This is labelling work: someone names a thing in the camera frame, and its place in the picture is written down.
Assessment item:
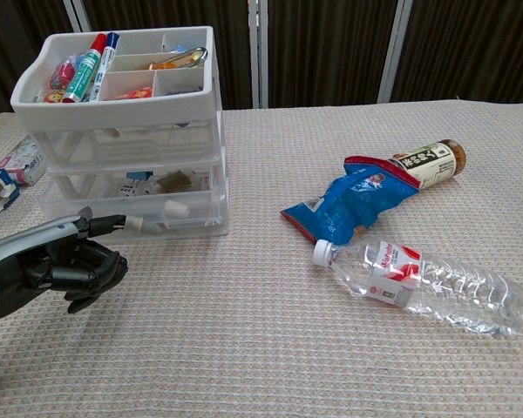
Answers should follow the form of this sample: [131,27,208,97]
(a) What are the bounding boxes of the blue snack bag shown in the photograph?
[280,155,422,247]

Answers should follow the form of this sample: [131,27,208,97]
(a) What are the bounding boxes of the beige woven tablecloth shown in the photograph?
[0,98,523,418]

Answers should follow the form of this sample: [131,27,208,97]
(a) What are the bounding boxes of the white plastic drawer organizer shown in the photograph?
[10,24,230,239]

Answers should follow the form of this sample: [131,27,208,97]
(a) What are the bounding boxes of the red candy packet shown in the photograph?
[111,86,154,101]

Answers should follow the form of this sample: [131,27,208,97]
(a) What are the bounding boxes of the blue cap white marker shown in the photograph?
[86,30,121,102]

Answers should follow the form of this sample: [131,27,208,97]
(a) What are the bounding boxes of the red wrapped candy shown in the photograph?
[47,60,78,89]

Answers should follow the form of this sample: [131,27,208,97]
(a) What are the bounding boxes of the red cap green marker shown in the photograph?
[62,32,108,105]

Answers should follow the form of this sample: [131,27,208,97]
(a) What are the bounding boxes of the brown sauce bottle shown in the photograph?
[387,138,468,191]

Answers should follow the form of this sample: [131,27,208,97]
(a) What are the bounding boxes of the black folding screen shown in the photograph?
[0,0,523,115]

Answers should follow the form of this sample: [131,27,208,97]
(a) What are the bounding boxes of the brown wrapped packet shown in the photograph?
[156,170,194,193]

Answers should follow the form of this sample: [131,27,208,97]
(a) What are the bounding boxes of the clear plastic water bottle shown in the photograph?
[312,238,523,339]

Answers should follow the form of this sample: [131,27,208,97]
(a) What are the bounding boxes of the clear plastic drawer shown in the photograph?
[41,191,230,239]
[47,163,224,202]
[34,121,221,166]

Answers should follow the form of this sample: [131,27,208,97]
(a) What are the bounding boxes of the floral pink green carton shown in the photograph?
[0,134,49,187]

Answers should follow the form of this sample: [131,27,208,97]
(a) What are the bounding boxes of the small white cylinder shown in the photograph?
[164,199,191,219]

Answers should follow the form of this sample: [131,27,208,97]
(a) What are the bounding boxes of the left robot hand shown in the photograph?
[0,207,147,321]

